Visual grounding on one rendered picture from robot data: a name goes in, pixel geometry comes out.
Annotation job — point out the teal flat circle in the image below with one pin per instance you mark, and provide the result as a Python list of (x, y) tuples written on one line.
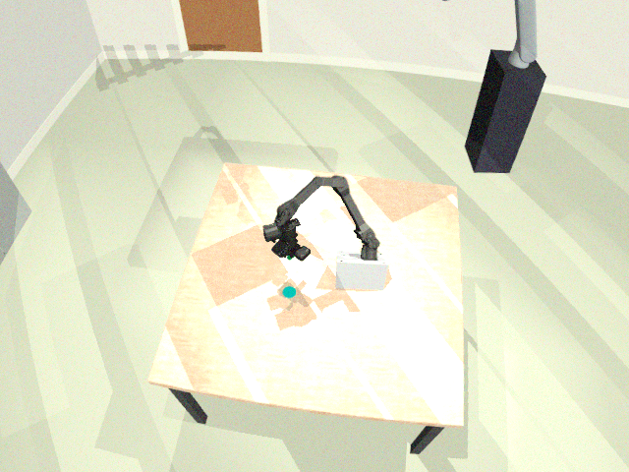
[(289, 292)]

